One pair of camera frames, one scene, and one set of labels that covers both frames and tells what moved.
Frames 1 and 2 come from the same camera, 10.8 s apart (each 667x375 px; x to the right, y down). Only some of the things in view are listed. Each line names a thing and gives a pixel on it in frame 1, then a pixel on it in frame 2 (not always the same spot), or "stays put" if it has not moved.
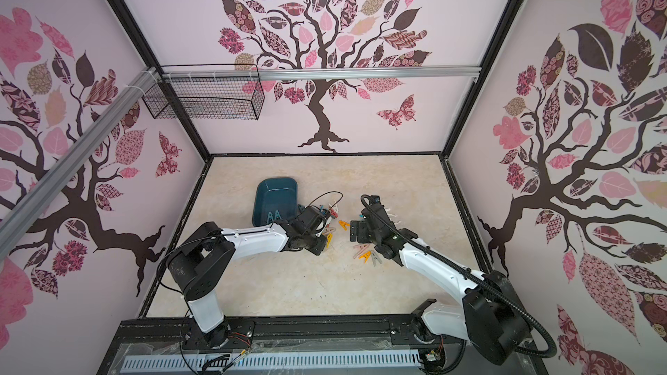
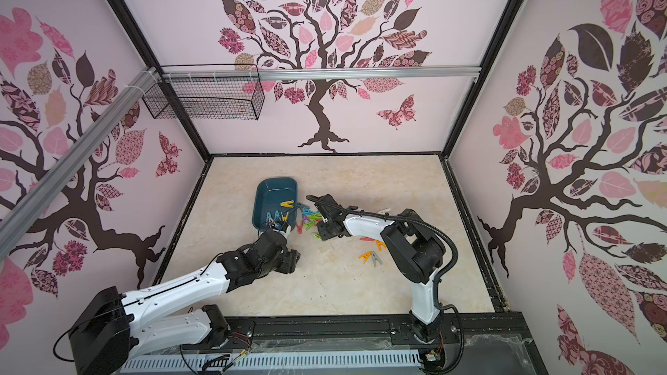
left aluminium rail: x=13 y=225 stays put
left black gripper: x=318 y=250 -> x=290 y=263
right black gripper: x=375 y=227 -> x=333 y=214
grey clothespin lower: x=374 y=257 stays put
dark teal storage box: x=275 y=199 stays put
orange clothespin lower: x=366 y=255 stays put
